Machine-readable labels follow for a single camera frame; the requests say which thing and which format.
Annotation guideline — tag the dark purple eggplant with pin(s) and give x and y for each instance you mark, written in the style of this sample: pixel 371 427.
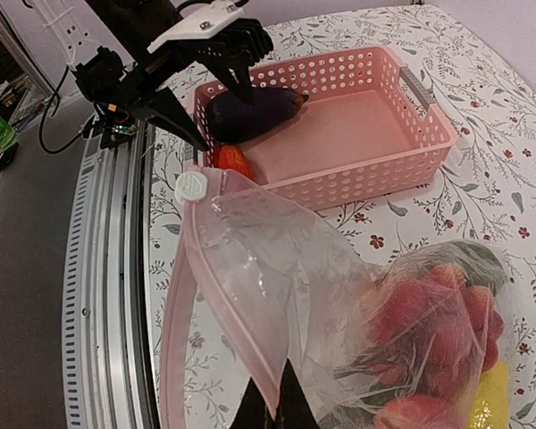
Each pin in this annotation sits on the dark purple eggplant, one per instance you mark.
pixel 232 121

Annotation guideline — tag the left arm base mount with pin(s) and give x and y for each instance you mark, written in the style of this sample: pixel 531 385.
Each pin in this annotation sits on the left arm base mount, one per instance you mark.
pixel 98 80

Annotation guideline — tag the clear zip top bag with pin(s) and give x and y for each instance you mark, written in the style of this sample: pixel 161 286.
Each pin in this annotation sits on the clear zip top bag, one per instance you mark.
pixel 282 284

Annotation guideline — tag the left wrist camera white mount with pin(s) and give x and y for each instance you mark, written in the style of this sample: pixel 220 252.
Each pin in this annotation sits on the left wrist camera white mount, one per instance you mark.
pixel 218 21

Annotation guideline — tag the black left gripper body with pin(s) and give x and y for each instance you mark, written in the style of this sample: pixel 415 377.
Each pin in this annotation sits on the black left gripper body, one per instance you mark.
pixel 153 70

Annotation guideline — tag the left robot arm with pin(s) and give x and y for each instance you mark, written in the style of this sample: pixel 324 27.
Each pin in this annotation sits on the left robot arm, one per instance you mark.
pixel 126 20

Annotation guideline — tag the pink plastic basket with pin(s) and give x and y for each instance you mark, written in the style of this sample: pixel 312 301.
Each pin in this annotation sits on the pink plastic basket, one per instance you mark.
pixel 367 128

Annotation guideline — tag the red orange chili pepper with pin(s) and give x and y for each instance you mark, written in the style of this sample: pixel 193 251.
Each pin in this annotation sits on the red orange chili pepper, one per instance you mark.
pixel 227 157

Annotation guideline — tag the red cherry tomato bunch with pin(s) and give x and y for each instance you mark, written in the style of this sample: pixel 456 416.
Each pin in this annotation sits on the red cherry tomato bunch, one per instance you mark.
pixel 434 331

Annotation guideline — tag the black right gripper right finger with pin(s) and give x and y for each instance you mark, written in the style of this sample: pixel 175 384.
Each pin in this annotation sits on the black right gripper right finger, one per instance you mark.
pixel 293 411

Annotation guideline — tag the floral tablecloth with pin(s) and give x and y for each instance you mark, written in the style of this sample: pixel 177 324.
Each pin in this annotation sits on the floral tablecloth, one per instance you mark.
pixel 485 190

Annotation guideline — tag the aluminium front rail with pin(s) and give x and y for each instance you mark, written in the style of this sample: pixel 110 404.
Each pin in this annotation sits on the aluminium front rail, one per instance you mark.
pixel 108 379

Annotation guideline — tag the yellow pepper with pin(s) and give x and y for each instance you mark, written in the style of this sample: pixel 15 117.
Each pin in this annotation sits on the yellow pepper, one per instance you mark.
pixel 491 408

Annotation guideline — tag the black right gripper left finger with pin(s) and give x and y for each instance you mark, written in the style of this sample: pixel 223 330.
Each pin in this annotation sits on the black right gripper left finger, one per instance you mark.
pixel 252 412

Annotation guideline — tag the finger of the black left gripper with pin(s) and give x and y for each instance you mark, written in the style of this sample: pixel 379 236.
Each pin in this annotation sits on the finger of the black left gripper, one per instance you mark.
pixel 165 112
pixel 232 71

